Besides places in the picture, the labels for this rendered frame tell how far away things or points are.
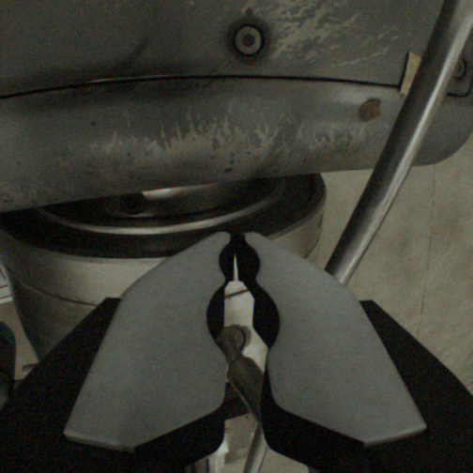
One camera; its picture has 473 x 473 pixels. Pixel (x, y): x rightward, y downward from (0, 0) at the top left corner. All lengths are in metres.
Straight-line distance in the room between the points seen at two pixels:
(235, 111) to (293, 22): 0.05
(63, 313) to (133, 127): 0.15
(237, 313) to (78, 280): 0.11
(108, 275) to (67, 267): 0.03
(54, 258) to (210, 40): 0.15
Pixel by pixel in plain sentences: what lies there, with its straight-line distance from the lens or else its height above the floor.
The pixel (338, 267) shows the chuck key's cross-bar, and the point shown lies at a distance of 0.16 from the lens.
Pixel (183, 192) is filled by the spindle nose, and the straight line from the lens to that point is 0.26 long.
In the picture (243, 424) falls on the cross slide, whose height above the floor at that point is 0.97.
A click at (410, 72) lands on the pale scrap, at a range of 0.24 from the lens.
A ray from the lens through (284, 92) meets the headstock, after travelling 0.19.
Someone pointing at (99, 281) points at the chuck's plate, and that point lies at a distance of 0.24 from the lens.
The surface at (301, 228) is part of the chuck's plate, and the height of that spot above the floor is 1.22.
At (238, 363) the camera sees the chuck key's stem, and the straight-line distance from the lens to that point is 0.25.
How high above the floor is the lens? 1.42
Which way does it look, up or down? 54 degrees down
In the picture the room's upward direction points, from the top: 141 degrees clockwise
